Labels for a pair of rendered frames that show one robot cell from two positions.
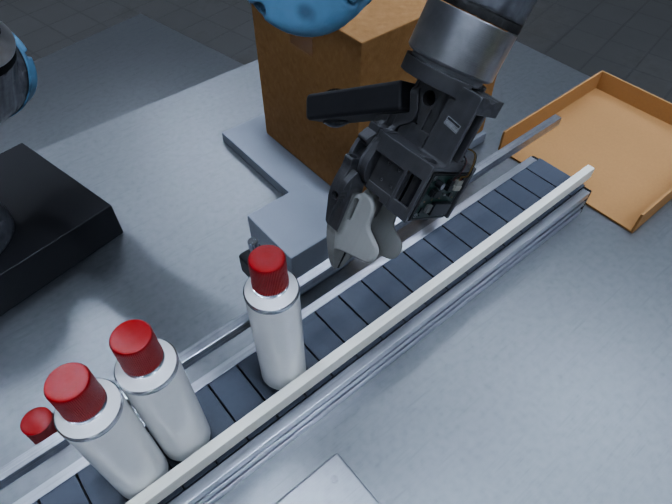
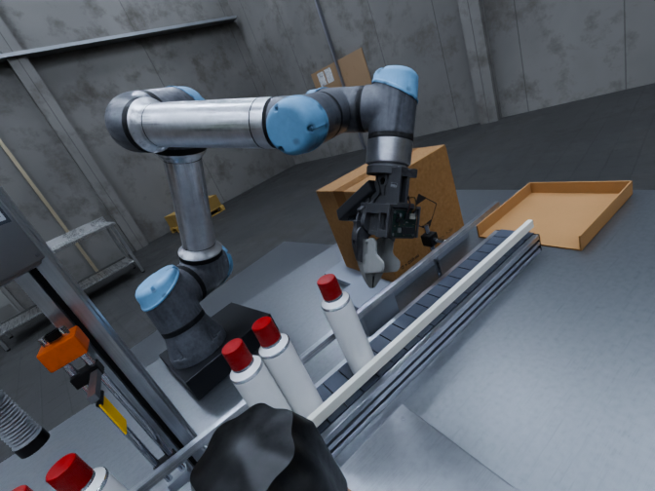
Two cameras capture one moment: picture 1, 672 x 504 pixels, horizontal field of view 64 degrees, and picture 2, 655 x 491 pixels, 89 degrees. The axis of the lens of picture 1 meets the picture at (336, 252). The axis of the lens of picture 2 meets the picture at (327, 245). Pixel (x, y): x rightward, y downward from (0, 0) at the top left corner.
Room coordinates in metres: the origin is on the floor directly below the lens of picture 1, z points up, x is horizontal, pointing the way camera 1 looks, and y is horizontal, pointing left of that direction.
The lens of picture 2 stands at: (-0.17, -0.08, 1.34)
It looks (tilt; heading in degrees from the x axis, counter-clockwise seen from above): 22 degrees down; 14
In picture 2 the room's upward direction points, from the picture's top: 23 degrees counter-clockwise
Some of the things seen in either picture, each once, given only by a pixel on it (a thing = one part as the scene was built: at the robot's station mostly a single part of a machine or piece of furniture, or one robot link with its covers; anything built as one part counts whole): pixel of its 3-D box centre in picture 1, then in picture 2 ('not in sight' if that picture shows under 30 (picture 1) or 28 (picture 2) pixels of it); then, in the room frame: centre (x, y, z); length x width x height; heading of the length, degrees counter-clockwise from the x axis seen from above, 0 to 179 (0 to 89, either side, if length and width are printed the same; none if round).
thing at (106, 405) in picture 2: not in sight; (112, 412); (0.09, 0.33, 1.09); 0.03 x 0.01 x 0.06; 40
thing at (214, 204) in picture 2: not in sight; (194, 213); (6.82, 4.28, 0.20); 1.17 x 0.84 x 0.41; 140
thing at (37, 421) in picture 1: (41, 426); not in sight; (0.24, 0.33, 0.85); 0.03 x 0.03 x 0.03
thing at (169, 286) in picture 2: not in sight; (169, 296); (0.50, 0.53, 1.05); 0.13 x 0.12 x 0.14; 162
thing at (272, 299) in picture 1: (276, 323); (346, 325); (0.29, 0.06, 0.98); 0.05 x 0.05 x 0.20
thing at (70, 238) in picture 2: not in sight; (59, 276); (3.81, 4.95, 0.51); 1.99 x 0.77 x 1.02; 140
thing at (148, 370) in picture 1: (163, 395); (288, 371); (0.22, 0.16, 0.98); 0.05 x 0.05 x 0.20
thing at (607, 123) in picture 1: (615, 142); (551, 210); (0.75, -0.48, 0.85); 0.30 x 0.26 x 0.04; 130
